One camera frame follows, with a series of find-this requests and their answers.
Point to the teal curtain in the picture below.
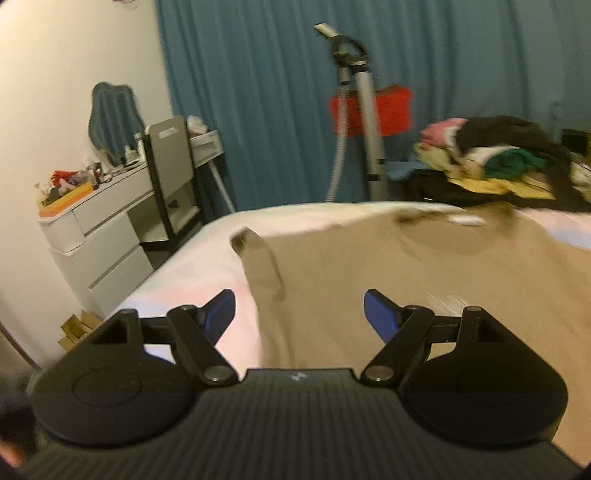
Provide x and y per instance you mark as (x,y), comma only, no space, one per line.
(369,92)

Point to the garment steamer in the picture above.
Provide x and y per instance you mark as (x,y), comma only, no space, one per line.
(364,110)

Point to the white drawer dresser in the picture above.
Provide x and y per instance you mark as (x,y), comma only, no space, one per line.
(101,230)

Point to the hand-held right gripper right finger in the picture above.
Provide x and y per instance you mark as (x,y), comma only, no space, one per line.
(377,312)

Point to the red box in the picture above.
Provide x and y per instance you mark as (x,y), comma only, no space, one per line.
(392,110)

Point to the beige sweater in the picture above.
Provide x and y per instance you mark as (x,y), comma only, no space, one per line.
(411,295)

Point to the orange tray of clutter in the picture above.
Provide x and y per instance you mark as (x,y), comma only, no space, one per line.
(69,186)

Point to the cardboard boxes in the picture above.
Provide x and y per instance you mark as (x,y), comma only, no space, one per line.
(76,330)

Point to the pile of mixed clothes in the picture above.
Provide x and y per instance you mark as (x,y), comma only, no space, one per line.
(503,157)

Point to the white bed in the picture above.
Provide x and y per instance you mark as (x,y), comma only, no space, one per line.
(194,281)

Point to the wavy blue mirror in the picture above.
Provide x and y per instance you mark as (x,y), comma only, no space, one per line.
(113,121)

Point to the grey chair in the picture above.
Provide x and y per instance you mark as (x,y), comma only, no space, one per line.
(171,180)

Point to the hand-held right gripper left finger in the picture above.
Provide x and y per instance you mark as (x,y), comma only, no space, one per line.
(223,308)

